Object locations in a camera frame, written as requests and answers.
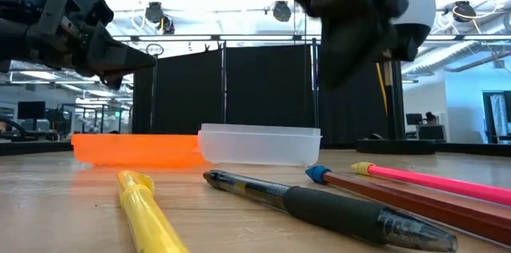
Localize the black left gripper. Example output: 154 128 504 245
22 0 156 90

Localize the orange perforated box lid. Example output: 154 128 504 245
70 132 205 168

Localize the yellow highlighter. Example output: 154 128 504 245
116 168 192 253

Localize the pink pencil with yellow cap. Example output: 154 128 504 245
351 160 511 208

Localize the clear plastic supply box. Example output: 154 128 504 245
197 123 323 168

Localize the dark pencil with blue cap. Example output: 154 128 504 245
305 164 511 246

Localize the black pen with rubber grip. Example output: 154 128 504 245
202 168 459 253

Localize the white globe table lamp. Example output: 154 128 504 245
355 0 437 156

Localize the black ceiling spotlight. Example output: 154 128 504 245
453 0 477 22
272 0 292 22
145 1 164 25

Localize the black curtain partition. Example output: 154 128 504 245
132 41 405 144

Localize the black ring stand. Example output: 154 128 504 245
145 42 165 134

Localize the yellow cable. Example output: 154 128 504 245
375 63 389 117

